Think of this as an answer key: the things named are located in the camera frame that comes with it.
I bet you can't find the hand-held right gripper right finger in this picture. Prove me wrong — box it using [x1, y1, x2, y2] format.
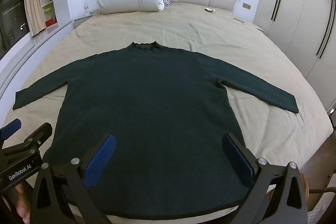
[221, 133, 308, 224]

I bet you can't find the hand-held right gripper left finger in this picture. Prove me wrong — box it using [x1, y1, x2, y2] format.
[31, 133, 117, 224]

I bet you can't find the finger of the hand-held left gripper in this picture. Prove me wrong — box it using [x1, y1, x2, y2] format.
[0, 122, 53, 161]
[0, 119, 22, 140]

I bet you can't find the dark green sweater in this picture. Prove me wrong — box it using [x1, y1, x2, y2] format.
[14, 41, 300, 220]

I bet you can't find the person's left hand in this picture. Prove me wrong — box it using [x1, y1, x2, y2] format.
[14, 182, 34, 224]

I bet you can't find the brown wooden furniture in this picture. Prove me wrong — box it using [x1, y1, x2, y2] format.
[301, 139, 336, 224]

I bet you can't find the dark window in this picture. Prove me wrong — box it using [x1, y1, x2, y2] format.
[0, 0, 30, 56]

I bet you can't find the bed with beige cover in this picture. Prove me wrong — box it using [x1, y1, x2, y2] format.
[0, 2, 334, 224]

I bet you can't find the white wardrobe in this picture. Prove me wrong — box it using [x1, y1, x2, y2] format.
[253, 0, 336, 111]

